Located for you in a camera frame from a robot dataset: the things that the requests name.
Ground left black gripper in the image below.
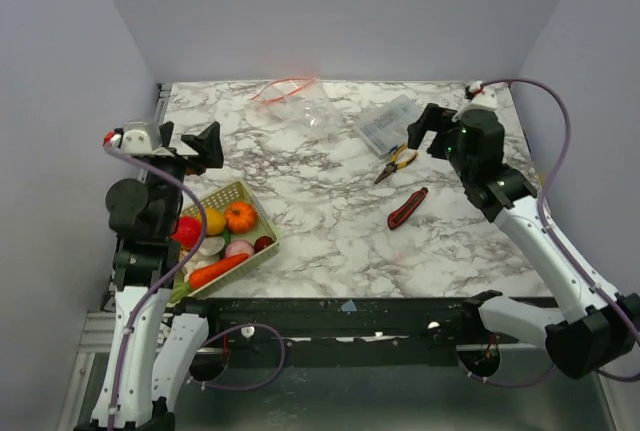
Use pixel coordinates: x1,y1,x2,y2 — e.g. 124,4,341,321
149,121,225,231

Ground red bell pepper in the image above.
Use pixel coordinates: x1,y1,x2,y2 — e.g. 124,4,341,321
171,216,202,250

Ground clear zip top bag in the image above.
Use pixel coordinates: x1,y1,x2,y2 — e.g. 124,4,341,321
250,77,344,140

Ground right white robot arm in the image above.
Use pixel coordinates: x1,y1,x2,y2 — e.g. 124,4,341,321
407,104,639,379

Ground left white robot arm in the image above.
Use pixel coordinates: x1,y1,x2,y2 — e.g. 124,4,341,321
83,122,224,430

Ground clear plastic parts box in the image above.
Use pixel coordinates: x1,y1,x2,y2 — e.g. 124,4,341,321
354,95,423,158

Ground green plastic basket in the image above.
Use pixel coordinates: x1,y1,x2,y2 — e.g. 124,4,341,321
169,181,279,305

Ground yellow mango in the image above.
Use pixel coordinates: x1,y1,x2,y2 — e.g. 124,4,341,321
205,207,227,236

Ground red black utility knife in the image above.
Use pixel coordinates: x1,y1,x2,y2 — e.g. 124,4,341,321
387,187,429,231

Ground small orange pumpkin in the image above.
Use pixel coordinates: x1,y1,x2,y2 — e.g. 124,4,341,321
224,201,258,234

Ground white mushroom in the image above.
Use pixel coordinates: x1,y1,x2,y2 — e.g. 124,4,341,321
198,236,226,257

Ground pink purple onion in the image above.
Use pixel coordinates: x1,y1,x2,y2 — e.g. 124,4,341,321
224,239,255,258

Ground white garlic bulb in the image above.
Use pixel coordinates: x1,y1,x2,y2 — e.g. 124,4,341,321
182,252,211,279

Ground dark red plum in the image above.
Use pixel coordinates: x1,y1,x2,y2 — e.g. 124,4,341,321
254,236,274,253

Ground orange carrot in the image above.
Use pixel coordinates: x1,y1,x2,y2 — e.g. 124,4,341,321
169,253,251,303

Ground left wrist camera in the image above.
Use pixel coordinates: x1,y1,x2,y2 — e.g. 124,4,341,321
103,121,164,156

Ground yellow handled pliers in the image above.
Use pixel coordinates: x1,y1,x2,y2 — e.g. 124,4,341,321
374,143,418,185

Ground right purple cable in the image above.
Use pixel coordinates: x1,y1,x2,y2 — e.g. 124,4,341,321
467,78,640,388

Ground aluminium frame rail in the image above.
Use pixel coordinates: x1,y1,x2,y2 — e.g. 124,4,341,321
74,83,174,352

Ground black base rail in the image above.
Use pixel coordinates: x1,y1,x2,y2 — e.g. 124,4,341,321
172,297,526,369

